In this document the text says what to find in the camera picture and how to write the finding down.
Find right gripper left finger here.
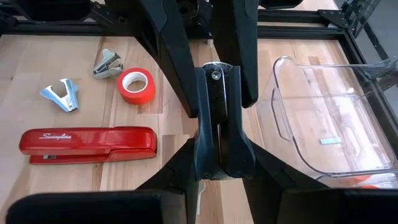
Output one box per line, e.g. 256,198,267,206
5,138,200,224

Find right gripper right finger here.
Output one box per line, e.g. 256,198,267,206
242,141,398,224

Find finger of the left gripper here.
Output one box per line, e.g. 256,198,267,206
138,0,200,119
213,0,260,109

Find orange tape roll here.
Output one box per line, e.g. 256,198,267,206
338,174,379,190

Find red tape roll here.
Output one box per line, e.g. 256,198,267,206
116,67,157,106

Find grey cream staple remover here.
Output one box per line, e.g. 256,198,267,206
93,48,124,80

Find light blue staple remover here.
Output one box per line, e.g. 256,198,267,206
39,78,80,113

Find red stapler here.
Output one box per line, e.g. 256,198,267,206
18,126,159,165

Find clear plastic bin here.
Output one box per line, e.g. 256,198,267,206
256,55,398,185
315,170,398,191

